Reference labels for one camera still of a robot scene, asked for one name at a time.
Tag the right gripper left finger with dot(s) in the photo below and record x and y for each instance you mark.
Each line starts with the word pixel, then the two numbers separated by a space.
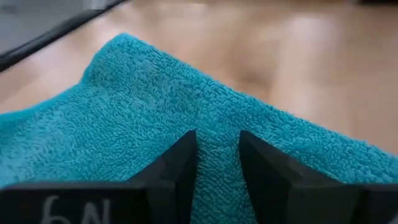
pixel 177 174

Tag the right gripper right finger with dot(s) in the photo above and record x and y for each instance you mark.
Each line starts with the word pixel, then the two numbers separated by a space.
pixel 267 174

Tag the black aluminium table frame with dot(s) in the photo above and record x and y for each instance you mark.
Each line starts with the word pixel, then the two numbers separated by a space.
pixel 46 35

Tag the teal microfiber towel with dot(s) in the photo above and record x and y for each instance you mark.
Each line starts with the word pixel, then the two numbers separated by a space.
pixel 124 124

